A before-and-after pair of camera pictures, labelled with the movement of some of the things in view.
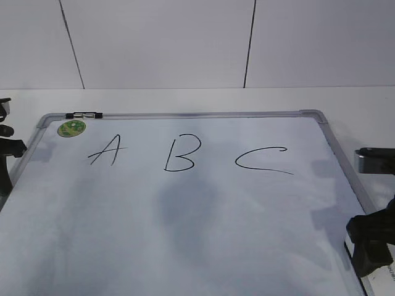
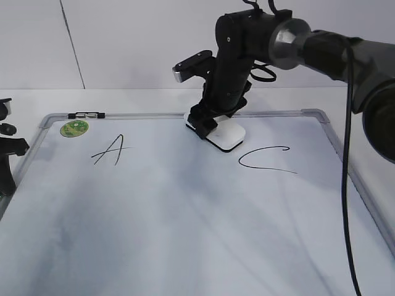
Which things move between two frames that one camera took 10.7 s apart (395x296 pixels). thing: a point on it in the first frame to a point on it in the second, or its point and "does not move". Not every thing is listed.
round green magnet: (71, 128) does not move
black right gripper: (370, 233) to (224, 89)
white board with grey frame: (249, 203) does not move
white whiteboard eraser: (382, 282) to (228, 134)
